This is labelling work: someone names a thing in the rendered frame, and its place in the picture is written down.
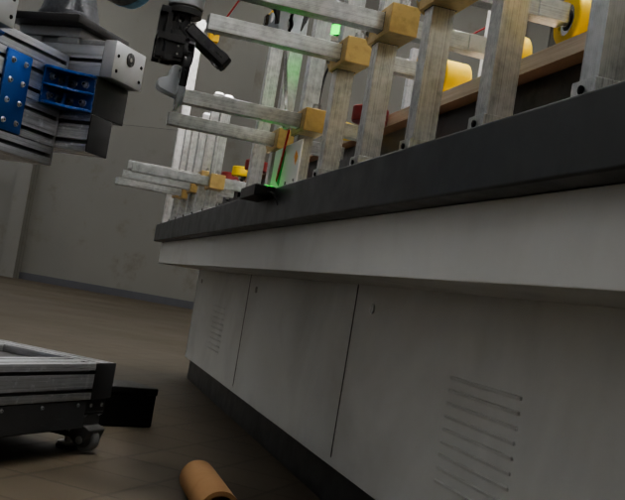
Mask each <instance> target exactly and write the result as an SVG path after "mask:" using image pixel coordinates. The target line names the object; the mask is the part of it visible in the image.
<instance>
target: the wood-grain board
mask: <svg viewBox="0 0 625 500"><path fill-rule="evenodd" d="M586 34H587V31H586V32H584V33H581V34H579V35H577V36H574V37H572V38H570V39H567V40H565V41H562V42H560V43H558V44H555V45H553V46H551V47H548V48H546V49H543V50H541V51H539V52H536V53H534V54H532V55H529V56H527V57H525V58H522V59H521V66H520V72H519V78H518V85H517V86H519V85H522V84H525V83H527V82H530V81H533V80H535V79H538V78H541V77H544V76H546V75H549V74H552V73H555V72H557V71H560V70H563V69H565V68H568V67H571V66H574V65H576V64H579V63H582V60H583V54H584V47H585V41H586ZM480 77H481V76H478V77H476V78H474V79H472V80H470V81H467V82H465V83H463V84H460V85H458V86H456V87H453V88H451V89H448V90H446V91H444V92H443V93H442V96H441V102H440V108H439V115H441V114H444V113H445V112H448V111H451V110H454V109H456V108H459V107H462V106H465V105H467V104H470V103H473V102H475V101H477V96H478V89H479V83H480ZM409 109H410V106H408V107H406V108H403V109H401V110H399V111H396V112H394V113H392V114H389V116H388V122H387V126H386V127H384V133H383V136H384V135H386V134H389V133H392V132H395V131H397V130H400V129H403V128H405V127H407V122H408V115H409ZM354 146H356V141H352V140H350V141H343V142H342V147H344V148H345V149H348V148H351V147H354ZM345 149H344V150H345ZM315 160H318V156H313V155H311V156H310V162H313V161H315Z"/></svg>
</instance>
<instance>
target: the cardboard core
mask: <svg viewBox="0 0 625 500"><path fill-rule="evenodd" d="M180 484H181V487H182V489H183V491H184V493H185V495H186V496H187V499H188V500H237V499H236V497H235V496H234V495H233V494H232V492H231V491H230V490H229V488H228V487H227V486H226V484H225V483H224V482H223V480H222V479H221V478H220V476H219V475H218V474H217V472H216V471H215V470H214V468H213V467H212V466H211V465H210V464H209V463H208V462H206V461H204V460H194V461H191V462H189V463H188V464H187V465H186V466H185V467H184V468H183V469H182V471H181V474H180Z"/></svg>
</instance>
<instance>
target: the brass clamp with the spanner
mask: <svg viewBox="0 0 625 500"><path fill-rule="evenodd" d="M298 113H302V118H301V124H300V127H299V128H297V129H295V128H292V130H291V136H293V137H295V136H297V135H303V136H307V137H312V138H313V139H315V138H317V137H319V136H321V135H322V131H323V125H324V119H325V113H326V111H324V110H320V109H315V108H311V107H306V108H305V109H303V110H301V111H299V112H298Z"/></svg>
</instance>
